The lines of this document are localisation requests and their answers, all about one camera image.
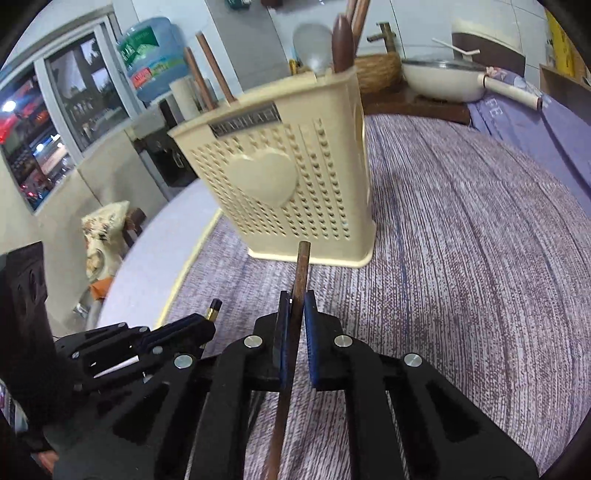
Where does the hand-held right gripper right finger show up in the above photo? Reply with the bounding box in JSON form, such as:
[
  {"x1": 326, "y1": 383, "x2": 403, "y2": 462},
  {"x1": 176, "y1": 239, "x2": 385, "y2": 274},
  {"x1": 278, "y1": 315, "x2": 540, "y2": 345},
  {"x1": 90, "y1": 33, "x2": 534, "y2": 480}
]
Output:
[{"x1": 302, "y1": 291, "x2": 539, "y2": 480}]

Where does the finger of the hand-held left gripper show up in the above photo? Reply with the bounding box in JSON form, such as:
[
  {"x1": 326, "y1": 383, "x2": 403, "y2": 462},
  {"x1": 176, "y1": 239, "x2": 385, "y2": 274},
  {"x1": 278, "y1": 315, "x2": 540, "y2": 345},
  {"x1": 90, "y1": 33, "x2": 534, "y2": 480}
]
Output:
[
  {"x1": 54, "y1": 322, "x2": 149, "y2": 366},
  {"x1": 82, "y1": 314, "x2": 216, "y2": 385}
]

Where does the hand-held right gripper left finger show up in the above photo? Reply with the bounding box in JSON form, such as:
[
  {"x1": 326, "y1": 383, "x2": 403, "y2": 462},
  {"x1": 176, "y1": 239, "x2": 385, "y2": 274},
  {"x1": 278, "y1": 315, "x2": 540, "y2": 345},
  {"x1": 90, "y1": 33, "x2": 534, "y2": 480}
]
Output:
[{"x1": 55, "y1": 291, "x2": 293, "y2": 480}]

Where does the cream perforated utensil holder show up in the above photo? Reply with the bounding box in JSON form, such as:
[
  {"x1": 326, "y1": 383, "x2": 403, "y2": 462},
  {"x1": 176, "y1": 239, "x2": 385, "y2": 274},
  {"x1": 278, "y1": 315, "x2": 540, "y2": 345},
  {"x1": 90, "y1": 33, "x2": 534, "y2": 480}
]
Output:
[{"x1": 167, "y1": 67, "x2": 377, "y2": 268}]

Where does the metal spoon wooden handle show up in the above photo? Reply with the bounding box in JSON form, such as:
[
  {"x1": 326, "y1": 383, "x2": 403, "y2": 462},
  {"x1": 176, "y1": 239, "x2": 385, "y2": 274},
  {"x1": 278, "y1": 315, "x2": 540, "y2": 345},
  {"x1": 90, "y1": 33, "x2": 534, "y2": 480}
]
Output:
[{"x1": 292, "y1": 23, "x2": 335, "y2": 75}]

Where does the dark wooden spoon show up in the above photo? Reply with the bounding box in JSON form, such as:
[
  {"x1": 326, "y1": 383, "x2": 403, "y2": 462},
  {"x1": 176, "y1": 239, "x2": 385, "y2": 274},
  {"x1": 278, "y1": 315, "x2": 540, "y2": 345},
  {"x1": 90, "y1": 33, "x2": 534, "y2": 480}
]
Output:
[{"x1": 331, "y1": 13, "x2": 355, "y2": 73}]

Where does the orange packet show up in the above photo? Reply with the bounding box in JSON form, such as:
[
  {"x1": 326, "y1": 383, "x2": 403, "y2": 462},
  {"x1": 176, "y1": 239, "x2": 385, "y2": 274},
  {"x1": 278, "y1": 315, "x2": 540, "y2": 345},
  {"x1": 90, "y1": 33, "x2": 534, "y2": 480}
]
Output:
[{"x1": 89, "y1": 277, "x2": 115, "y2": 301}]

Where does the printed food bag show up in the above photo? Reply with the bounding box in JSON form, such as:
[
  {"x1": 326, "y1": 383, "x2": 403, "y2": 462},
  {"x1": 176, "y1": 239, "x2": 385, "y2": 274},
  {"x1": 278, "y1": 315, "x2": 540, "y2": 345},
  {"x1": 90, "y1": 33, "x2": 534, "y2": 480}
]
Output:
[{"x1": 81, "y1": 200, "x2": 131, "y2": 280}]

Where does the wooden chair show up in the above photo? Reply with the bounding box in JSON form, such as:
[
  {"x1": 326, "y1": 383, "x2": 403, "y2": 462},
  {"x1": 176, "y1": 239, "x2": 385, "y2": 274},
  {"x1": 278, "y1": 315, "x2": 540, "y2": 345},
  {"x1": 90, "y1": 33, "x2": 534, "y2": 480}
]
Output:
[{"x1": 122, "y1": 208, "x2": 147, "y2": 250}]

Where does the purple striped tablecloth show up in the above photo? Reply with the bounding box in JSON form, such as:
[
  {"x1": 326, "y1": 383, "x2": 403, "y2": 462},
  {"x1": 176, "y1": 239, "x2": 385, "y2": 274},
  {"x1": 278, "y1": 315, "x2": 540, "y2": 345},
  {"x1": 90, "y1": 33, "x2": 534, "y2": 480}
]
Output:
[{"x1": 164, "y1": 113, "x2": 591, "y2": 480}]

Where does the water dispenser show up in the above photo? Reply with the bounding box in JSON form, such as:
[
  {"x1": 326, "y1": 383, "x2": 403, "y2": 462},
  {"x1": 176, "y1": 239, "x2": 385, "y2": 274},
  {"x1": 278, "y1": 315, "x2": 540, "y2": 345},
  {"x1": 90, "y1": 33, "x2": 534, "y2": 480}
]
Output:
[{"x1": 131, "y1": 99, "x2": 199, "y2": 188}]

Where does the white paper roll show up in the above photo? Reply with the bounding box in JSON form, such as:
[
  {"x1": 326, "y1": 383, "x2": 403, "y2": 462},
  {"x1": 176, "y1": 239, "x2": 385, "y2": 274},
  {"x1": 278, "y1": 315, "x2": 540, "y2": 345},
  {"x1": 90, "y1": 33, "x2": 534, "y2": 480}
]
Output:
[{"x1": 168, "y1": 76, "x2": 204, "y2": 125}]

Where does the window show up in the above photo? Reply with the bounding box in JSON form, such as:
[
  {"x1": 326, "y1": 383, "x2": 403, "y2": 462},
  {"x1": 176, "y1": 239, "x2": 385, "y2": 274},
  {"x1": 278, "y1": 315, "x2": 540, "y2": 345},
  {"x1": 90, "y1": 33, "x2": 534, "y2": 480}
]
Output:
[{"x1": 0, "y1": 23, "x2": 144, "y2": 213}]

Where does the wooden board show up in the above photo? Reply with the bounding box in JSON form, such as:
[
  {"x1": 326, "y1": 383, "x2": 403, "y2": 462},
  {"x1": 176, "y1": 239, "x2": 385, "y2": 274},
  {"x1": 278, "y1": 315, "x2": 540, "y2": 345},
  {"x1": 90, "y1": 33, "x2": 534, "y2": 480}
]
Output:
[{"x1": 365, "y1": 85, "x2": 472, "y2": 126}]

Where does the blue water jug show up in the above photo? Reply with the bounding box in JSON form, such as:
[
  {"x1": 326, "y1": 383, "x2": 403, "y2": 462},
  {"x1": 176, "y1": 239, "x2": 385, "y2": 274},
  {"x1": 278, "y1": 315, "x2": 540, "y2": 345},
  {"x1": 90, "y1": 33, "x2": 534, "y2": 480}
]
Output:
[{"x1": 115, "y1": 16, "x2": 188, "y2": 103}]

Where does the wicker basket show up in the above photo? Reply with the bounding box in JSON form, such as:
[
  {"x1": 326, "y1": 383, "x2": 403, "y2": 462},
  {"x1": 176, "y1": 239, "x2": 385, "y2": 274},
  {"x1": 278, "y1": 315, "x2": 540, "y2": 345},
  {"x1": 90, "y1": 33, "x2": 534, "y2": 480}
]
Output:
[{"x1": 353, "y1": 52, "x2": 402, "y2": 95}]

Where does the white cooking pot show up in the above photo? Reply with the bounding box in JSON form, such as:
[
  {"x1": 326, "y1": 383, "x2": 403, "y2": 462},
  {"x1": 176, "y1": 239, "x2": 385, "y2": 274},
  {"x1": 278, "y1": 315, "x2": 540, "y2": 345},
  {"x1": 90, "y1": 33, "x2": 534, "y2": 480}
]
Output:
[{"x1": 401, "y1": 58, "x2": 490, "y2": 103}]

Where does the purple cloth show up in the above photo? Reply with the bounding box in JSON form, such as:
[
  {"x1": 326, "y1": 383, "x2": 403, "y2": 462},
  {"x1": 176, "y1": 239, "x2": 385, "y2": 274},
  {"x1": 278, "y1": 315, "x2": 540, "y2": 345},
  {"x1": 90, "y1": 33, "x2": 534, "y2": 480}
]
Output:
[{"x1": 466, "y1": 90, "x2": 591, "y2": 213}]

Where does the glass pot lid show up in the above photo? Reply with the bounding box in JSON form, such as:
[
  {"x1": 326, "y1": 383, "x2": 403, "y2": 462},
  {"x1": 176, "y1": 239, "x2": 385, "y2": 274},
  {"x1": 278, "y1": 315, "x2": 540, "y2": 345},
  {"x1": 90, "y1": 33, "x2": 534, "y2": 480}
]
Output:
[{"x1": 402, "y1": 55, "x2": 485, "y2": 75}]

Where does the white ladle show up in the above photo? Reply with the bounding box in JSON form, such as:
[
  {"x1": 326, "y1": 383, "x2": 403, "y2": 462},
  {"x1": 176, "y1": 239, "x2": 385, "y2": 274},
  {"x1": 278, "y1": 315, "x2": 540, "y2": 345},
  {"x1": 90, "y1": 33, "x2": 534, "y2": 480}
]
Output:
[{"x1": 431, "y1": 38, "x2": 481, "y2": 60}]

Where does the white brown kitchen appliance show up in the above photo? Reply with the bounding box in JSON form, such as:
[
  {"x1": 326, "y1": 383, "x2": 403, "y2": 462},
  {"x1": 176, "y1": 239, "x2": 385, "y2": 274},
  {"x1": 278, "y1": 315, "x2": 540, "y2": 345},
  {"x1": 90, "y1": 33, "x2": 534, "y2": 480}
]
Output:
[{"x1": 451, "y1": 18, "x2": 527, "y2": 77}]

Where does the wooden box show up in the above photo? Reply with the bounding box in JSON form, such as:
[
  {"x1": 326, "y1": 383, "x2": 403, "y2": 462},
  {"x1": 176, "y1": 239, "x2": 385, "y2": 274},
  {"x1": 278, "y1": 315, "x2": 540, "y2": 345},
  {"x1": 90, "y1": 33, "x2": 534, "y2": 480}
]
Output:
[{"x1": 539, "y1": 64, "x2": 591, "y2": 93}]

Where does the yellow packet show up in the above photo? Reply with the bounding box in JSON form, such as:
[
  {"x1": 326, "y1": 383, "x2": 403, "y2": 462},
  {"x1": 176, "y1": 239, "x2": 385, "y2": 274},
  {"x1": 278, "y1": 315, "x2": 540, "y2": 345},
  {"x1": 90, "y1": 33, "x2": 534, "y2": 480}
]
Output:
[{"x1": 545, "y1": 9, "x2": 573, "y2": 70}]

